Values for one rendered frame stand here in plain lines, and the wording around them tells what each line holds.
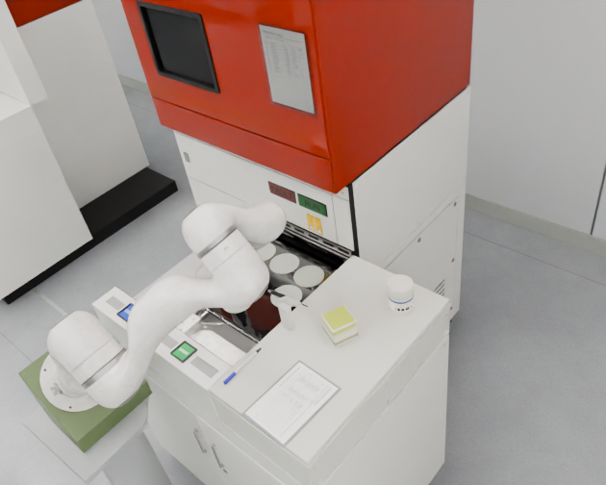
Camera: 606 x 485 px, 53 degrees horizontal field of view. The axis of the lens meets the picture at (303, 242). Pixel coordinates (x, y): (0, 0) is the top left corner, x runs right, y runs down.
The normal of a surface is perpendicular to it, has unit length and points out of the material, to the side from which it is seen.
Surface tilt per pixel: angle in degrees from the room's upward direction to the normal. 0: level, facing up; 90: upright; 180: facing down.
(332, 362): 0
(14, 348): 0
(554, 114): 90
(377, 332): 0
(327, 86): 90
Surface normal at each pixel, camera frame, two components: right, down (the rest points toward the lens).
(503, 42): -0.66, 0.55
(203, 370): -0.13, -0.75
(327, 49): 0.74, 0.36
